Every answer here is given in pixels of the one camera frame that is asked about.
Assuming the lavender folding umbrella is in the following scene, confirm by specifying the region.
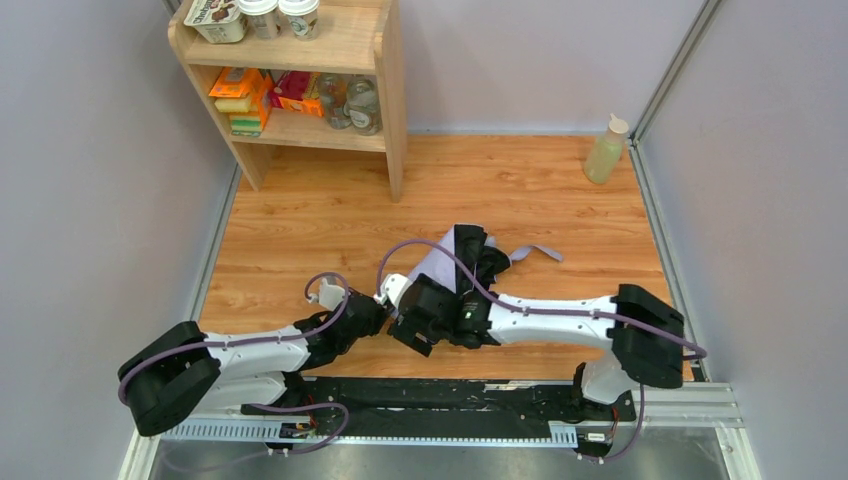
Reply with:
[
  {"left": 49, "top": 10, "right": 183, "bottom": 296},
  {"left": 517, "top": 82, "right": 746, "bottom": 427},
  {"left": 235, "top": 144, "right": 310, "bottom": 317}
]
[{"left": 407, "top": 224, "right": 564, "bottom": 293}]

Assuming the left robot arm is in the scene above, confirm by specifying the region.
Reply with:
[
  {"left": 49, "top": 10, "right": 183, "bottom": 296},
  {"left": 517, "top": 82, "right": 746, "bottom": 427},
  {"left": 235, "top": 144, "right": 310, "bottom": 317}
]
[{"left": 118, "top": 291, "right": 389, "bottom": 437}]

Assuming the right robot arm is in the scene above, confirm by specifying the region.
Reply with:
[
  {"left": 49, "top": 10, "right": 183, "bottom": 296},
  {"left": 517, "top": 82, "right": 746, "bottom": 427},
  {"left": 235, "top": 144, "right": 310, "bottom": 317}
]
[{"left": 377, "top": 274, "right": 684, "bottom": 405}]

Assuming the labelled glass jar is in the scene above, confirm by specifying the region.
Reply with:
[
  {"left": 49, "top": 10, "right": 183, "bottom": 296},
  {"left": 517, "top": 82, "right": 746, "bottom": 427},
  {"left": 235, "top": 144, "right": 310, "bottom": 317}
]
[{"left": 346, "top": 75, "right": 382, "bottom": 136}]

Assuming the green liquid squeeze bottle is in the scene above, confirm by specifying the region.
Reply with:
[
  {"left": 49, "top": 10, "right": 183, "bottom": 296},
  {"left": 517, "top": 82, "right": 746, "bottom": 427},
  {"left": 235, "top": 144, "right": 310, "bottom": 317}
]
[{"left": 583, "top": 113, "right": 630, "bottom": 185}]

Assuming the yellow green sponge stack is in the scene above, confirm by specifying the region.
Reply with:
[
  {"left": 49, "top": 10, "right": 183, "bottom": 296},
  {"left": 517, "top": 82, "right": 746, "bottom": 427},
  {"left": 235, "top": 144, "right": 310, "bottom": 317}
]
[{"left": 214, "top": 94, "right": 271, "bottom": 137}]

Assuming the clear glass jar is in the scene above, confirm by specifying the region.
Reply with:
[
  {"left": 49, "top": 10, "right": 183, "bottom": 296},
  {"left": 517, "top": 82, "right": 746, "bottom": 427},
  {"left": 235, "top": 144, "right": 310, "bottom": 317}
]
[{"left": 317, "top": 73, "right": 352, "bottom": 130}]

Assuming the red snack package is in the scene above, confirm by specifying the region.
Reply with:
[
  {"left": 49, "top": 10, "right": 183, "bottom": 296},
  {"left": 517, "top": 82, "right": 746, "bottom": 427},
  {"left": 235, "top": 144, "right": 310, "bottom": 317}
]
[{"left": 269, "top": 70, "right": 323, "bottom": 117}]

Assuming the orange snack box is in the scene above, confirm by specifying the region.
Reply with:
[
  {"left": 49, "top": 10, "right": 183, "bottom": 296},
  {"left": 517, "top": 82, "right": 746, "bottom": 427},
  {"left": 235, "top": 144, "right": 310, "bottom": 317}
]
[{"left": 209, "top": 67, "right": 264, "bottom": 98}]

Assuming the wooden shelf unit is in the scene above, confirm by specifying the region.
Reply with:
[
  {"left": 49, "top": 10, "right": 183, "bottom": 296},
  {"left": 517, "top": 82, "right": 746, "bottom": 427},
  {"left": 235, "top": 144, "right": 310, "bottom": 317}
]
[{"left": 167, "top": 1, "right": 407, "bottom": 201}]

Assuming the white lidded cup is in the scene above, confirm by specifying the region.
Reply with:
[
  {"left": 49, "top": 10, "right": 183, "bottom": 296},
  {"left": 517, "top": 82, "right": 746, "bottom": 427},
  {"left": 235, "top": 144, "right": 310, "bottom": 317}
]
[{"left": 278, "top": 0, "right": 320, "bottom": 41}]

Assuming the white yogurt cup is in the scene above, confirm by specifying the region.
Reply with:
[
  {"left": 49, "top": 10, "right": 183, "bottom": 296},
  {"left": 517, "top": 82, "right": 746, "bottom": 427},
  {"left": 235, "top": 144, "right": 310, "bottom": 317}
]
[{"left": 237, "top": 0, "right": 280, "bottom": 40}]

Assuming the chocolate yogurt tub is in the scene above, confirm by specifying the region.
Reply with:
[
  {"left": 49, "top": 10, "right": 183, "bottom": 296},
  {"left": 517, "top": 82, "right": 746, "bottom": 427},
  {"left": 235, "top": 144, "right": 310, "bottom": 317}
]
[{"left": 183, "top": 0, "right": 247, "bottom": 44}]

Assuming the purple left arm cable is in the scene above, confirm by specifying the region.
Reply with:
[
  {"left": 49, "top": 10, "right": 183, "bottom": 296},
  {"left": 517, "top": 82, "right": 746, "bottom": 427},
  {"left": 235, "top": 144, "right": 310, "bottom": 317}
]
[{"left": 117, "top": 271, "right": 351, "bottom": 405}]

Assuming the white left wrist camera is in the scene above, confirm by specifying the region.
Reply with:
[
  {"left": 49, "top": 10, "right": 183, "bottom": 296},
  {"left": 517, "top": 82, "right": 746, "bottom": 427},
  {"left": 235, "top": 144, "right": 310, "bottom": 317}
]
[{"left": 318, "top": 276, "right": 350, "bottom": 311}]

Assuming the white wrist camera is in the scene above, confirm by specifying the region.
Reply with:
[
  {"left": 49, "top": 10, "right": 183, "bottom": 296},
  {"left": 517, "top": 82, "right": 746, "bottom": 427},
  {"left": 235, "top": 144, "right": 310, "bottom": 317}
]
[
  {"left": 318, "top": 276, "right": 350, "bottom": 311},
  {"left": 373, "top": 273, "right": 412, "bottom": 307}
]

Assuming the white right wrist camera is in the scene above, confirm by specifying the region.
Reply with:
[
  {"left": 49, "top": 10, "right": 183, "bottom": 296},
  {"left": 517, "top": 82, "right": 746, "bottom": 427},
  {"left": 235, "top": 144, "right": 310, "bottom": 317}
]
[{"left": 373, "top": 273, "right": 412, "bottom": 307}]

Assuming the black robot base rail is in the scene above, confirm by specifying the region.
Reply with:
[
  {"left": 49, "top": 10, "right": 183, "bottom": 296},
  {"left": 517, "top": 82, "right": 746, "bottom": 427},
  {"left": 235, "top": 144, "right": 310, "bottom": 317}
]
[{"left": 274, "top": 377, "right": 637, "bottom": 439}]

